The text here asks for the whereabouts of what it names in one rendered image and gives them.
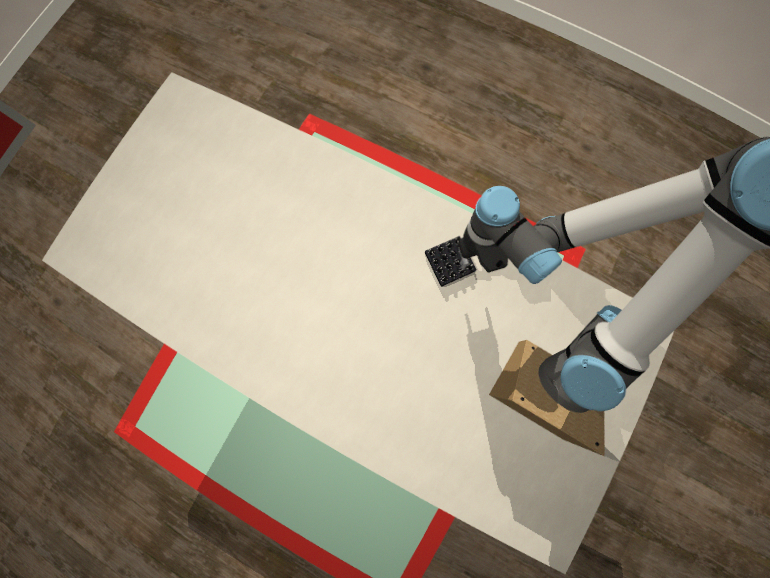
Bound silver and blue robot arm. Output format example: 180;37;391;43
471;136;770;413

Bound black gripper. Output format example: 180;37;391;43
458;219;508;273

